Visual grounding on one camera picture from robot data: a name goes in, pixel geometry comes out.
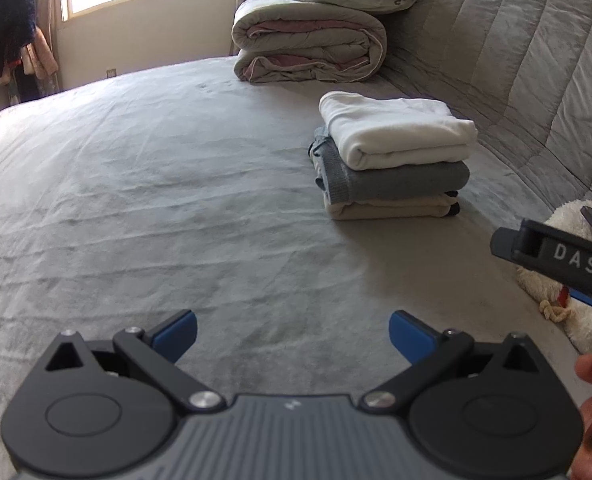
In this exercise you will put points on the grey bed sheet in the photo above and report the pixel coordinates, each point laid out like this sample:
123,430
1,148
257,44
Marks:
125,201

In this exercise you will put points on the folded grey sweater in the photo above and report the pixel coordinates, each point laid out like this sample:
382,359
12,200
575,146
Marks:
341,184

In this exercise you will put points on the grey window curtain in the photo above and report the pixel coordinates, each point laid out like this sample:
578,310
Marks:
46,15

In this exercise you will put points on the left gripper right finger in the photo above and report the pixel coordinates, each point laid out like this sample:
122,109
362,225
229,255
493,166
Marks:
432,356

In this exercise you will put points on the person right hand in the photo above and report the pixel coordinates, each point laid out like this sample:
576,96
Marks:
581,468

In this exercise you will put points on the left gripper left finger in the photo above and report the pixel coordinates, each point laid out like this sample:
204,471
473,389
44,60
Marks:
150,356

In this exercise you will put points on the folded grey pink duvet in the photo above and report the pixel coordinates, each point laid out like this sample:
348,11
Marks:
286,40

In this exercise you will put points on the folded cream garment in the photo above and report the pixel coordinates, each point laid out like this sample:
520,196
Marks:
431,206

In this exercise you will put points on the folded black garment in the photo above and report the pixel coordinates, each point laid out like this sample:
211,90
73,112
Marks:
455,207

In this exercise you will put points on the white plush toy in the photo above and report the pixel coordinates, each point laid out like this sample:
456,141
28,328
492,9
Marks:
571,279

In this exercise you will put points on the cream Pooh t-shirt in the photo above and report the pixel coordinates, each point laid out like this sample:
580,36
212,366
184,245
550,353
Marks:
382,134

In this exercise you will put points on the hanging dark clothes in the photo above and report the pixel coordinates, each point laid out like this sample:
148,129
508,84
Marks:
27,65

